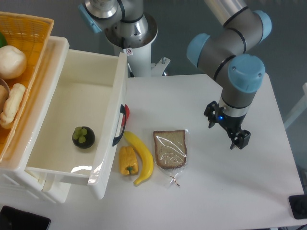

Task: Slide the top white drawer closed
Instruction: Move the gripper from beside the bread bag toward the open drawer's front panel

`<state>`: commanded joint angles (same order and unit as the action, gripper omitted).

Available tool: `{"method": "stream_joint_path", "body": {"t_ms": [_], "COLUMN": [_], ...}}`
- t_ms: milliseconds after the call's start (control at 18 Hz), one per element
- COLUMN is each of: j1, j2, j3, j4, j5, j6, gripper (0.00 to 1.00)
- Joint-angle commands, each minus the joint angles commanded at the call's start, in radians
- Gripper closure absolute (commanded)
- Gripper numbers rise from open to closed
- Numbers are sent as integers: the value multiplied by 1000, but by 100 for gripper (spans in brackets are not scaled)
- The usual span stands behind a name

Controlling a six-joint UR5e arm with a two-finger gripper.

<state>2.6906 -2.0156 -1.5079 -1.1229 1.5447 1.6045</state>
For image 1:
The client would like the black tablet device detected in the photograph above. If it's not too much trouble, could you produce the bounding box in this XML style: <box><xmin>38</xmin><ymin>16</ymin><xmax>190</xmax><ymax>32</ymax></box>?
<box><xmin>0</xmin><ymin>206</ymin><xmax>51</xmax><ymax>230</ymax></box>

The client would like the red bell pepper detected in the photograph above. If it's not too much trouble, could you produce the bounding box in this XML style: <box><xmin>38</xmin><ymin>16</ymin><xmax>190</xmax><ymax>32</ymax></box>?
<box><xmin>121</xmin><ymin>104</ymin><xmax>130</xmax><ymax>126</ymax></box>

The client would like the dark purple mangosteen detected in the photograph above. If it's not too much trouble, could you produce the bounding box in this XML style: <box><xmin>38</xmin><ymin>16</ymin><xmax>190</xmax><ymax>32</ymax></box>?
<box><xmin>72</xmin><ymin>126</ymin><xmax>95</xmax><ymax>149</ymax></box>

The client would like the orange wicker basket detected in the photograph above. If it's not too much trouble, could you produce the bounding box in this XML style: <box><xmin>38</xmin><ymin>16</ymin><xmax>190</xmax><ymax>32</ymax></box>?
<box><xmin>0</xmin><ymin>11</ymin><xmax>54</xmax><ymax>159</ymax></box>

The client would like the round white bun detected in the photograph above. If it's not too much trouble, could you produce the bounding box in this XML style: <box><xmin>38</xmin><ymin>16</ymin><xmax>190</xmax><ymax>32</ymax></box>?
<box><xmin>0</xmin><ymin>45</ymin><xmax>27</xmax><ymax>80</ymax></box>

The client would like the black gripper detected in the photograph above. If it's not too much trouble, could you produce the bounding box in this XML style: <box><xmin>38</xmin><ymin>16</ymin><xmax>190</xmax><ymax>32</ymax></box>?
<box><xmin>204</xmin><ymin>101</ymin><xmax>251</xmax><ymax>150</ymax></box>

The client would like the long white bread roll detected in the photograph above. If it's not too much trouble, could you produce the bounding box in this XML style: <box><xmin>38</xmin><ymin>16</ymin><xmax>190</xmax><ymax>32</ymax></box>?
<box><xmin>0</xmin><ymin>83</ymin><xmax>26</xmax><ymax>129</ymax></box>

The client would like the yellow bell pepper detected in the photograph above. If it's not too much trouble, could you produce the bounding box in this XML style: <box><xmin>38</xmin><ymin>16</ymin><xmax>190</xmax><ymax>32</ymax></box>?
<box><xmin>119</xmin><ymin>146</ymin><xmax>139</xmax><ymax>175</ymax></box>

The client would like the brown bread in basket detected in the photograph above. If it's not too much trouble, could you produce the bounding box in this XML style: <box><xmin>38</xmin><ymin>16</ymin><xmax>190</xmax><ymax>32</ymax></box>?
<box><xmin>0</xmin><ymin>85</ymin><xmax>9</xmax><ymax>113</ymax></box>

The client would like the wrapped bread slice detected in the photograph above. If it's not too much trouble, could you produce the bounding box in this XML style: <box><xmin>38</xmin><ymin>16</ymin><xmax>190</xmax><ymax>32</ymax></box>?
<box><xmin>153</xmin><ymin>129</ymin><xmax>189</xmax><ymax>187</ymax></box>

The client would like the white drawer cabinet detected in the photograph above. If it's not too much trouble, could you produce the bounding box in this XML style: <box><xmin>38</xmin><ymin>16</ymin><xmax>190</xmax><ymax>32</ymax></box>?
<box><xmin>0</xmin><ymin>36</ymin><xmax>70</xmax><ymax>203</ymax></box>

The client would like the white drawer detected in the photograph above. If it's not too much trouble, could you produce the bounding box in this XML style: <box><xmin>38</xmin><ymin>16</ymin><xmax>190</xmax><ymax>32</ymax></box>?
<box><xmin>27</xmin><ymin>50</ymin><xmax>128</xmax><ymax>199</ymax></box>

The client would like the green vegetable in basket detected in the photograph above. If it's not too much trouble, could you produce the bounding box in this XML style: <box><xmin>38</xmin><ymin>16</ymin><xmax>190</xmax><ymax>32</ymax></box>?
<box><xmin>0</xmin><ymin>33</ymin><xmax>8</xmax><ymax>48</ymax></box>

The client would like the yellow banana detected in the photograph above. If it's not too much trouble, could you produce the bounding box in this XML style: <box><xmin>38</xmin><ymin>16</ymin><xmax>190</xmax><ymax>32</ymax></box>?
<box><xmin>124</xmin><ymin>131</ymin><xmax>154</xmax><ymax>186</ymax></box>

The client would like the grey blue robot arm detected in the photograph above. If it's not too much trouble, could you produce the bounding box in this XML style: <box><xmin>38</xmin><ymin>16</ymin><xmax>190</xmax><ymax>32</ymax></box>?
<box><xmin>78</xmin><ymin>0</ymin><xmax>272</xmax><ymax>149</ymax></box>

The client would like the white frame at right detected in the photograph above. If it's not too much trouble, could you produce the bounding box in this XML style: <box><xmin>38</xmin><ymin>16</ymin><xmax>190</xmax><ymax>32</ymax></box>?
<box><xmin>283</xmin><ymin>82</ymin><xmax>307</xmax><ymax>129</ymax></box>

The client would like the black device at right edge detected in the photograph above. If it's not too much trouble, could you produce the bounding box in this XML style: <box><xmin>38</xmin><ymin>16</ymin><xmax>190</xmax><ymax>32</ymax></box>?
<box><xmin>288</xmin><ymin>195</ymin><xmax>307</xmax><ymax>219</ymax></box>

